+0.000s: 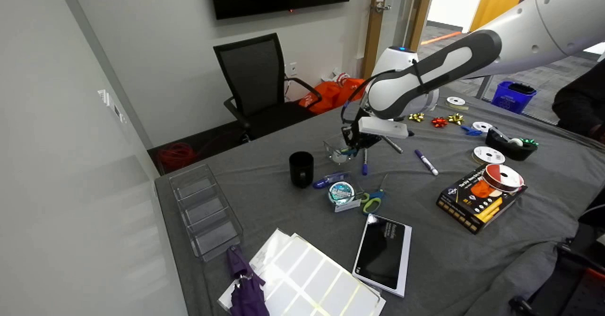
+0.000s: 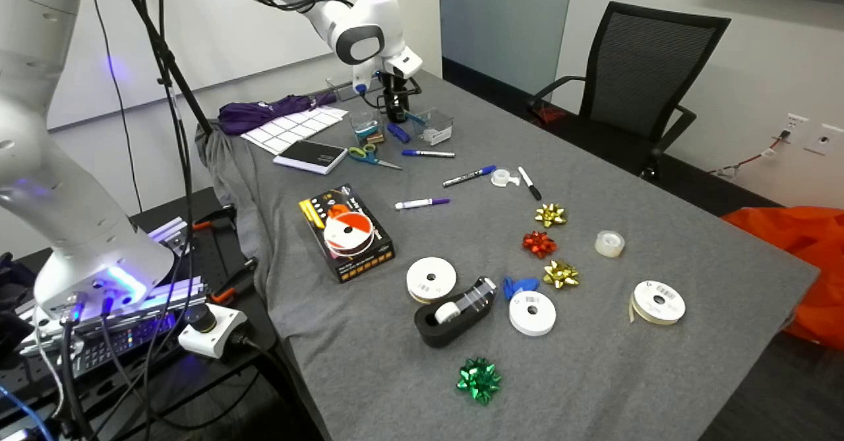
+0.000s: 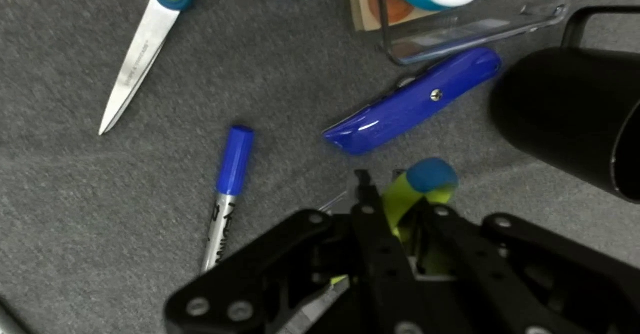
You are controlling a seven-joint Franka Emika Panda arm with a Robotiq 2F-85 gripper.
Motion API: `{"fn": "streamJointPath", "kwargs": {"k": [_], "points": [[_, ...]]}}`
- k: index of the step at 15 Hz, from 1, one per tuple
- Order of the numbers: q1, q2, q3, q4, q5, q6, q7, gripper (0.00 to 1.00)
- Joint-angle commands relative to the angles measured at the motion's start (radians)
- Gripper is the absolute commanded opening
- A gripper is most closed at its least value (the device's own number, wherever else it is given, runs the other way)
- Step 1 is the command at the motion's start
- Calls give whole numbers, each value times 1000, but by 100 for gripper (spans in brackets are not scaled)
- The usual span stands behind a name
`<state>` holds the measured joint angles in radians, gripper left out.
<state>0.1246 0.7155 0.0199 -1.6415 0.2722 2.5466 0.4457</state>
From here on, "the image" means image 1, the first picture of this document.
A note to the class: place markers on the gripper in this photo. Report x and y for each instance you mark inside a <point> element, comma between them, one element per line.
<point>361,141</point>

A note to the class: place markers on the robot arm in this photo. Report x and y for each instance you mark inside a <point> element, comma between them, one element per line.
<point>520,28</point>

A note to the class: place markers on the blue marker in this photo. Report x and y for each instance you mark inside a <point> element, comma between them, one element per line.
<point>365,165</point>

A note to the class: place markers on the clear plastic cup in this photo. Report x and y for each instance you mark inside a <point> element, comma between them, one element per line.
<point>332,148</point>

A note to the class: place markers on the grey pen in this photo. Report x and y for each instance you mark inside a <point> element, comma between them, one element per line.
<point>393,145</point>

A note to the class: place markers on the blue correction tape dispenser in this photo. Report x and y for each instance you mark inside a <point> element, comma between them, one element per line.
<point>328,180</point>

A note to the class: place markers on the orange bag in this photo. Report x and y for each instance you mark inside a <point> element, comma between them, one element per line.
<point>331,96</point>

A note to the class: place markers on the teal tape roll in dispenser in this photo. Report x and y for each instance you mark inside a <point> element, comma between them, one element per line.
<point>341,193</point>

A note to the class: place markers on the gold gift bow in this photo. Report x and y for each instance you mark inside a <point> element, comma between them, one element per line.
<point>416,117</point>
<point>456,118</point>

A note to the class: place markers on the green and blue scissors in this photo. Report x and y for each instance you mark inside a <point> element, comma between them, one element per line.
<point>373,203</point>

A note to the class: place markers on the black cup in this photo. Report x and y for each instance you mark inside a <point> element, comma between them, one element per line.
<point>301,169</point>

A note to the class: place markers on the purple and white marker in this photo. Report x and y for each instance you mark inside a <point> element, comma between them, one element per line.
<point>427,163</point>

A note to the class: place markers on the white plastic bag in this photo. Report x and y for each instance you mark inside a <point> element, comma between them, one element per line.
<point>338,76</point>

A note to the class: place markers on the red gift bow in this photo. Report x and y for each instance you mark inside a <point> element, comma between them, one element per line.
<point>439,122</point>

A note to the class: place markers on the white ribbon spool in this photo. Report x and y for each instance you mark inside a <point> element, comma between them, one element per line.
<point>456,101</point>

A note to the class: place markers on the wooden framed door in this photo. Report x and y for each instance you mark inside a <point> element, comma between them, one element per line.
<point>373,32</point>

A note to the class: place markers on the black and white booklet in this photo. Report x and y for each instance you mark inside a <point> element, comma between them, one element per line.
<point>382,254</point>

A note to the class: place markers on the black office chair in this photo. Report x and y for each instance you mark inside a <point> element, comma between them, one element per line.
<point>255,80</point>

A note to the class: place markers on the black and orange box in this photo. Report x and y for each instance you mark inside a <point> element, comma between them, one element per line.
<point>468,207</point>

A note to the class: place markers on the gold ribbon spool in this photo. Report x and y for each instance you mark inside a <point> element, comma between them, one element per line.
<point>489,155</point>

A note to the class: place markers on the red ribbon spool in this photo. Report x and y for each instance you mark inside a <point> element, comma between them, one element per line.
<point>503,178</point>

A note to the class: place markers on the black tape dispenser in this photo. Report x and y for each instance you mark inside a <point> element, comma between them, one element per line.
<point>508,151</point>

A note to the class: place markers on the grey table cloth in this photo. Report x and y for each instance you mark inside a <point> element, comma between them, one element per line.
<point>449,259</point>

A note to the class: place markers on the stack of label sheets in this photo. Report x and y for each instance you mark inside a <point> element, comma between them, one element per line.
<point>312,283</point>

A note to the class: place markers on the blue bin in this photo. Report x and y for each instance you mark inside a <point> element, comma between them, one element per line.
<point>513,98</point>

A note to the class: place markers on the green gift bow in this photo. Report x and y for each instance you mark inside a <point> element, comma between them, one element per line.
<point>529,142</point>

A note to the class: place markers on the clear plastic organizer tray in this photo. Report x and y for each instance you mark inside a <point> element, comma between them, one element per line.
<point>208,217</point>

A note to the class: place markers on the wooden cabinet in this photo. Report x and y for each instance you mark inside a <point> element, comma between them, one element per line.
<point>496,2</point>

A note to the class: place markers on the person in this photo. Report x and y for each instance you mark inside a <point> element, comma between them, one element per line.
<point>579,101</point>

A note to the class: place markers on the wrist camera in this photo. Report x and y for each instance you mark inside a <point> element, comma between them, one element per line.
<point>383,127</point>

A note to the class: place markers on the wall socket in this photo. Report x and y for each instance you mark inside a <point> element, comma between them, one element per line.
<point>293,68</point>

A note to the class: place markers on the wall control panel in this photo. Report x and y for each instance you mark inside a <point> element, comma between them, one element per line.
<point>109,102</point>

